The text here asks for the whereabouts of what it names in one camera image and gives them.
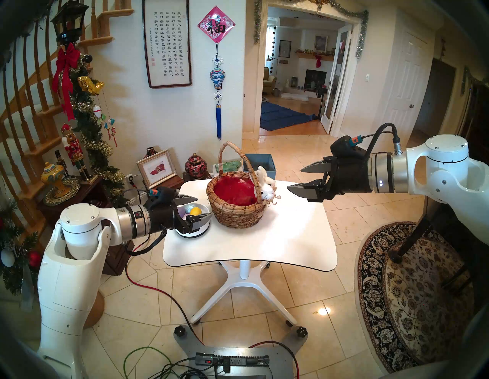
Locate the blue fabric storage bin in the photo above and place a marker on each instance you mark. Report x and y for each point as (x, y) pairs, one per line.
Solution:
(263, 162)

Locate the white wall plug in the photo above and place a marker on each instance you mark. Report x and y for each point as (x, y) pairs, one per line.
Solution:
(130, 177)

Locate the small dark nutcracker figure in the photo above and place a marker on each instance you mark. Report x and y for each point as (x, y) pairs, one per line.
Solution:
(61, 162)

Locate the red diamond fu decoration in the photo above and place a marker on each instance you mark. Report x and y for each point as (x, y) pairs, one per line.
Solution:
(216, 24)

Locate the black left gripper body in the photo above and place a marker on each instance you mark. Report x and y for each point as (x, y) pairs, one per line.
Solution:
(162, 219)

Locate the wooden stair banister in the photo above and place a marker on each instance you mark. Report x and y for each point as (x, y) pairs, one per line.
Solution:
(114, 12)

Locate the small framed red picture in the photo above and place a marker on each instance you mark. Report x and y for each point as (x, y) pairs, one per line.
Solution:
(157, 170)

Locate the yellow cloisonne urn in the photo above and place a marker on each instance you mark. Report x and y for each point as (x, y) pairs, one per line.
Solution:
(52, 174)

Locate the green garland with gold tinsel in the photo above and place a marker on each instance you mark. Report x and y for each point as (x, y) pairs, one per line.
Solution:
(91, 130)

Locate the white egg ornament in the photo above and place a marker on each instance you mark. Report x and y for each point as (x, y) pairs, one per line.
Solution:
(97, 111)

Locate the green banister garland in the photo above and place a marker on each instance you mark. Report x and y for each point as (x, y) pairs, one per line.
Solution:
(17, 237)

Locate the gold fish ornament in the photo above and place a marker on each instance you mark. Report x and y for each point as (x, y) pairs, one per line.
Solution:
(89, 85)

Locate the red nutcracker figure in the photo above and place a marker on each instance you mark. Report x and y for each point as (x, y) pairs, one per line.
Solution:
(72, 149)

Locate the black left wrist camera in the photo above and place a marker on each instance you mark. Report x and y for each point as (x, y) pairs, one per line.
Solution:
(162, 195)

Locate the white panel door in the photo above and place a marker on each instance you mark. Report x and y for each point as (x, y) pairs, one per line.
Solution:
(405, 76)

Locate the red ribbon bow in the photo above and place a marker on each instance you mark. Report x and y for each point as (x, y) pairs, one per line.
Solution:
(65, 76)

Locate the red ceramic lidded jar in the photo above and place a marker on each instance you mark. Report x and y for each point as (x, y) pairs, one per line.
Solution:
(195, 167)

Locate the dark wooden side table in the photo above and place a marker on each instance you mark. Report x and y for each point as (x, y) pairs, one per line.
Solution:
(47, 212)

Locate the brown wooden jar stand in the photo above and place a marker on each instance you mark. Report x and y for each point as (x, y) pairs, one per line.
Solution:
(189, 178)

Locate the colourful hanging ornaments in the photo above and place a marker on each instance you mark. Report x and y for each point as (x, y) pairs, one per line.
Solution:
(110, 124)

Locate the black lantern lamp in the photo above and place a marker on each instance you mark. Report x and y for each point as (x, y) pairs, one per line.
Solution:
(68, 23)

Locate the yellow easter egg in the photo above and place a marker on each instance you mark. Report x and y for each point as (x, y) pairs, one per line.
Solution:
(195, 211)

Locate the white round bowl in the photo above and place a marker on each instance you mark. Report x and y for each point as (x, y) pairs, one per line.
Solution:
(201, 230)

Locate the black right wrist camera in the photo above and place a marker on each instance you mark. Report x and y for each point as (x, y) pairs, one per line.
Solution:
(344, 145)

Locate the small black vase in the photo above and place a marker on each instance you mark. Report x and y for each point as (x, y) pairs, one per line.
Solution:
(150, 151)

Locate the white table pedestal base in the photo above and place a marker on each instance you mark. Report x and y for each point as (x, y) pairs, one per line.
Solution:
(244, 279)

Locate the ornate decorative plate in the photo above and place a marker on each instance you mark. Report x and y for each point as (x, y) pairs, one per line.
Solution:
(70, 191)

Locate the dark wooden console table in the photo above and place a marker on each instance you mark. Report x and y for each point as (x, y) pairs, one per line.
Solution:
(412, 237)

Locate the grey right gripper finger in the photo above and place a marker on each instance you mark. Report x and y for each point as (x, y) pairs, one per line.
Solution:
(311, 190)
(319, 168)

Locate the white glass door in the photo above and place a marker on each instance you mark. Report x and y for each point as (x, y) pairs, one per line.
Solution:
(338, 76)

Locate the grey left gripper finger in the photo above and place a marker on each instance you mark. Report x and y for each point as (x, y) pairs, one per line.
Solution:
(185, 200)
(196, 222)

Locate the framed calligraphy scroll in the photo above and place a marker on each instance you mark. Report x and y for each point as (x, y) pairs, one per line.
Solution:
(167, 42)

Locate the red christmas stocking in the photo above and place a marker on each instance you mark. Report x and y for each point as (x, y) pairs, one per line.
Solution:
(318, 61)

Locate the red ball ornament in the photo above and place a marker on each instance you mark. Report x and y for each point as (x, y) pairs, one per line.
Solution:
(34, 259)

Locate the light framed wall picture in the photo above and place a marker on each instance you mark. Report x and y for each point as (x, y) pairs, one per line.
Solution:
(321, 42)

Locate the blue floor rug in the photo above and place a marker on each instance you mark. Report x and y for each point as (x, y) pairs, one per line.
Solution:
(282, 116)

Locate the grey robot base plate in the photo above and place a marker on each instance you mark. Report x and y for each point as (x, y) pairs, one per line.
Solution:
(279, 355)

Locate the blue vase hanging with tassel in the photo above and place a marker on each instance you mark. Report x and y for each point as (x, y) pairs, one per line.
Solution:
(217, 78)

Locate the red fabric basket lining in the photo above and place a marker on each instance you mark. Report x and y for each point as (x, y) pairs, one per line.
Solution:
(235, 191)

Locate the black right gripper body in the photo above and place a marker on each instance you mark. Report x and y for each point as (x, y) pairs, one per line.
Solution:
(347, 174)

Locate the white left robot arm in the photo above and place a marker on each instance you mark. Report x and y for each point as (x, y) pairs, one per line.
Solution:
(65, 290)

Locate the black base knob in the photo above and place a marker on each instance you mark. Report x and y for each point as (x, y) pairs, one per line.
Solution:
(301, 332)
(180, 331)

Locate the black framed wall picture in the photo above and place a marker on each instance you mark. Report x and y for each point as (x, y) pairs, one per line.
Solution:
(285, 48)

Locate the black fireplace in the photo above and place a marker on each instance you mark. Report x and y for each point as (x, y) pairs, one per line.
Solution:
(315, 79)

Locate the white ball ornament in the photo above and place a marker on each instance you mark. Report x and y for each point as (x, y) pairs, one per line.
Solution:
(7, 258)

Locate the beige armchair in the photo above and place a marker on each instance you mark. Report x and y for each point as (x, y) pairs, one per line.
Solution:
(269, 82)

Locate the white plush bunny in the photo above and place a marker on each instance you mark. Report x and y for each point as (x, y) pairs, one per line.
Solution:
(263, 175)
(268, 192)

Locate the silver tinsel doorway garland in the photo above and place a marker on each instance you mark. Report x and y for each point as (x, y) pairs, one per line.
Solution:
(362, 36)

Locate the large oriental floral rug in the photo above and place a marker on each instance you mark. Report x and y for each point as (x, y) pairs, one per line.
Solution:
(382, 332)

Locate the black power strip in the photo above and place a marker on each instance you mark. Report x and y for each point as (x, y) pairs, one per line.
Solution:
(240, 360)

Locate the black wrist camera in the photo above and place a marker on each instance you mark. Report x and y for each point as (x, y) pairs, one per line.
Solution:
(344, 145)
(162, 195)

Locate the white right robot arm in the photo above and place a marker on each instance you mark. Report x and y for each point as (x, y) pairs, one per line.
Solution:
(450, 183)

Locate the green jade stone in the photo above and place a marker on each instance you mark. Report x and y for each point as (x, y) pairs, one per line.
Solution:
(233, 167)

